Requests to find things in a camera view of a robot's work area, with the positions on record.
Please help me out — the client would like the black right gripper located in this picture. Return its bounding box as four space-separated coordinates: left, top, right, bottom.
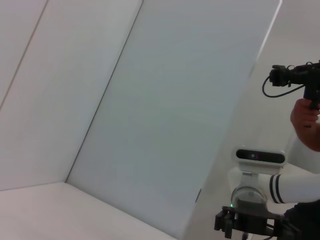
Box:
214 198 297 240

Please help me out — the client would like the bare operator hand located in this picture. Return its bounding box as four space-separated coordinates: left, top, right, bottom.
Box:
289 97 320 152

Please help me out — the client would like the black background object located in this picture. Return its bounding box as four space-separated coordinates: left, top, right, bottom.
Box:
283 199 320 240

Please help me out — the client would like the black handheld controller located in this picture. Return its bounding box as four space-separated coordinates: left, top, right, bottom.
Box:
269 60 320 111

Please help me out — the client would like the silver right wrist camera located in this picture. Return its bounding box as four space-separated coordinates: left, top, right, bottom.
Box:
234 148 288 176

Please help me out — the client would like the dark blue controller cable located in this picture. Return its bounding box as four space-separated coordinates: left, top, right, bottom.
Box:
261 74 306 98

